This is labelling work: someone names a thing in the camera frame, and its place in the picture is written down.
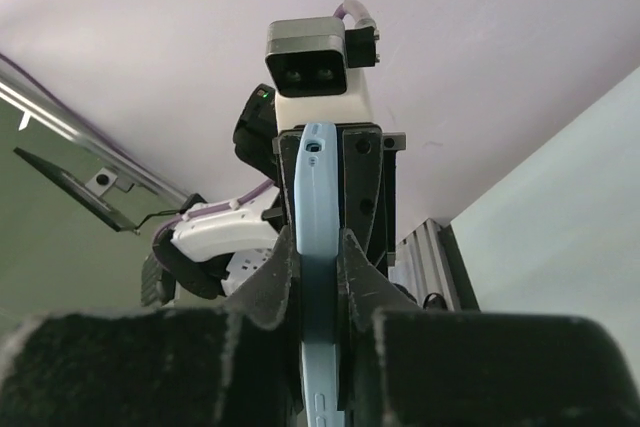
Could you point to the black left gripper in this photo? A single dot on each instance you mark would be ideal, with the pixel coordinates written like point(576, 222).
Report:
point(367, 187)

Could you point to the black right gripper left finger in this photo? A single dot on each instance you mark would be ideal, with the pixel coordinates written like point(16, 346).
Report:
point(234, 364)

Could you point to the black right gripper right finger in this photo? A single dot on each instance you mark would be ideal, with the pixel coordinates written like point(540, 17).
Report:
point(403, 365)

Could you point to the light blue phone case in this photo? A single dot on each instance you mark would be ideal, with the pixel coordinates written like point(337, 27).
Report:
point(317, 225)

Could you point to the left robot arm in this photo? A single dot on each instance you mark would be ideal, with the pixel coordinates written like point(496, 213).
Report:
point(209, 249)

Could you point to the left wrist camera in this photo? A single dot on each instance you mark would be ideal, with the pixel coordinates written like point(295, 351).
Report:
point(318, 68)

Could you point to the right aluminium frame post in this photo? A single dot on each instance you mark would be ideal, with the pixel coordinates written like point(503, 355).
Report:
point(429, 267)

